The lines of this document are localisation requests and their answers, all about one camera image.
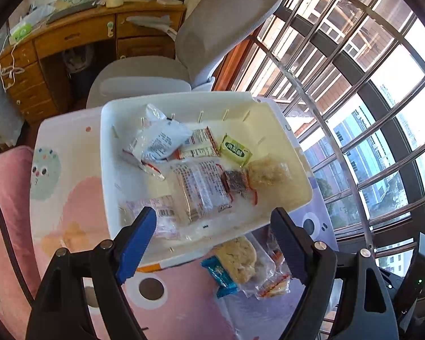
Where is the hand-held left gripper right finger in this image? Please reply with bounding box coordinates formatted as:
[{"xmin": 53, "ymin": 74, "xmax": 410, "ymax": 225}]
[{"xmin": 271, "ymin": 207, "xmax": 399, "ymax": 340}]

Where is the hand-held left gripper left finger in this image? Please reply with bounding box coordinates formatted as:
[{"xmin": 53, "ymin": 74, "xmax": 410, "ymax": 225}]
[{"xmin": 25, "ymin": 207, "xmax": 157, "ymax": 340}]

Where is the printed white bun packet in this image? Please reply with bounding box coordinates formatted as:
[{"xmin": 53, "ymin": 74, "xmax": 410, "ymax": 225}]
[{"xmin": 122, "ymin": 195, "xmax": 180, "ymax": 239}]

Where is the clear mixed nuts packet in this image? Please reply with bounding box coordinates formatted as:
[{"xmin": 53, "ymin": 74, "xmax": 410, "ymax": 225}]
[{"xmin": 243, "ymin": 232, "xmax": 292, "ymax": 300}]

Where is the round pale cookie packet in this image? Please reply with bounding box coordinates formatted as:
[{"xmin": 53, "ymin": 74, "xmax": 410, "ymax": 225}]
[{"xmin": 212, "ymin": 237, "xmax": 258, "ymax": 284}]

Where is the small blue snack packet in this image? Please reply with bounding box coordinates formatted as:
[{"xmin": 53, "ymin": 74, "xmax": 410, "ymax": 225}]
[{"xmin": 200, "ymin": 256, "xmax": 239, "ymax": 299}]

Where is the pale rice cracker packet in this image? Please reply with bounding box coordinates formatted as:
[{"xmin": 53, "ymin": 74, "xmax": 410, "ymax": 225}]
[{"xmin": 247, "ymin": 158, "xmax": 292, "ymax": 189}]

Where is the red label dark snack packet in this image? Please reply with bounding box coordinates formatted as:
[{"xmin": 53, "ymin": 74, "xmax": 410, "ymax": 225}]
[{"xmin": 220, "ymin": 168, "xmax": 260, "ymax": 207}]

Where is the grey bread packet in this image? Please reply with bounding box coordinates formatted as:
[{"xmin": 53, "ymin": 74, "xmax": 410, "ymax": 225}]
[{"xmin": 172, "ymin": 159, "xmax": 233, "ymax": 226}]

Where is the small green snack packet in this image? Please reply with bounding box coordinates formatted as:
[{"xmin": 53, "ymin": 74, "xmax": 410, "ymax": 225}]
[{"xmin": 220, "ymin": 133, "xmax": 253, "ymax": 166}]

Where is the red-edged white snack packet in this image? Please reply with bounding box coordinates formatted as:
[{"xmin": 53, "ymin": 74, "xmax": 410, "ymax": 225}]
[{"xmin": 177, "ymin": 127, "xmax": 221, "ymax": 160}]

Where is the white plastic storage bin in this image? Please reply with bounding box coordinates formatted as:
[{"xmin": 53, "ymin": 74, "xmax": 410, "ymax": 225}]
[{"xmin": 100, "ymin": 91, "xmax": 314, "ymax": 266}]

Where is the cartoon printed table cover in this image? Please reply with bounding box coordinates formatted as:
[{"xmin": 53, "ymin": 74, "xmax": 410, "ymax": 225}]
[{"xmin": 30, "ymin": 94, "xmax": 341, "ymax": 340}]

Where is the pink blanket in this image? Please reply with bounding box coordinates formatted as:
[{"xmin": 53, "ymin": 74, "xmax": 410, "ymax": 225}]
[{"xmin": 0, "ymin": 145, "xmax": 50, "ymax": 340}]

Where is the metal window grille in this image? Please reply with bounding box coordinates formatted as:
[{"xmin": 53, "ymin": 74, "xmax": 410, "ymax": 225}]
[{"xmin": 212, "ymin": 0, "xmax": 425, "ymax": 340}]

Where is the white lace cover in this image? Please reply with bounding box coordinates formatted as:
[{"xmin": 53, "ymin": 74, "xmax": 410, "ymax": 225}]
[{"xmin": 0, "ymin": 25, "xmax": 25, "ymax": 149}]

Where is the grey bag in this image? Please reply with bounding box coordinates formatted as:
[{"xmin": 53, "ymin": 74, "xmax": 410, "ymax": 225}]
[{"xmin": 62, "ymin": 48, "xmax": 95, "ymax": 76}]

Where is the wooden desk with drawers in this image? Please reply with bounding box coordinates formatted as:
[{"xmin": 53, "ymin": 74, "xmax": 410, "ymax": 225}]
[{"xmin": 0, "ymin": 0, "xmax": 186, "ymax": 124}]

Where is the grey office chair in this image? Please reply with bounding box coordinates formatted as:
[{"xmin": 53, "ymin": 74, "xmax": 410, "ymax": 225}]
[{"xmin": 86, "ymin": 0, "xmax": 291, "ymax": 109}]

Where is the green tissue pack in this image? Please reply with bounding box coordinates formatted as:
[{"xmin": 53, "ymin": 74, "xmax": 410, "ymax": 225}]
[{"xmin": 10, "ymin": 23, "xmax": 34, "ymax": 45}]

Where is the dark keyboard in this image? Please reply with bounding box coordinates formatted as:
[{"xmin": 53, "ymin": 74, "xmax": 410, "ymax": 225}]
[{"xmin": 46, "ymin": 2, "xmax": 94, "ymax": 25}]

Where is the black cable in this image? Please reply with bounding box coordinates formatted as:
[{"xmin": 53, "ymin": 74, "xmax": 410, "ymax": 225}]
[{"xmin": 0, "ymin": 184, "xmax": 34, "ymax": 305}]

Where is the white charger cable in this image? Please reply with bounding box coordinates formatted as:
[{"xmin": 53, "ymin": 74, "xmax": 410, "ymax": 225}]
[{"xmin": 0, "ymin": 39, "xmax": 25, "ymax": 91}]

